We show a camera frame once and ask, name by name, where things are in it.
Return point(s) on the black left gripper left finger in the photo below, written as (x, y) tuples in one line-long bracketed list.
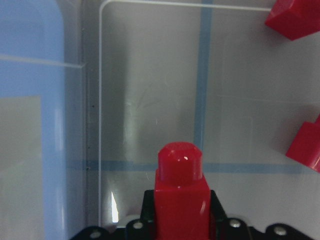
[(143, 228)]

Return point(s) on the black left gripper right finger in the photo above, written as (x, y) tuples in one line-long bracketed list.
[(222, 227)]

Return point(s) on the red block from tray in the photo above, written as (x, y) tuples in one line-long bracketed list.
[(181, 194)]

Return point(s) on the red block box centre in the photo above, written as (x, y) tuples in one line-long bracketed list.
[(305, 147)]

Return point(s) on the clear plastic storage box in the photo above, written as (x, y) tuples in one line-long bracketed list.
[(143, 73)]

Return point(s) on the red block box edge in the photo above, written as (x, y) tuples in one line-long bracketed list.
[(294, 19)]

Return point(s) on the blue plastic tray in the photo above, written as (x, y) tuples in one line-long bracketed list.
[(32, 107)]

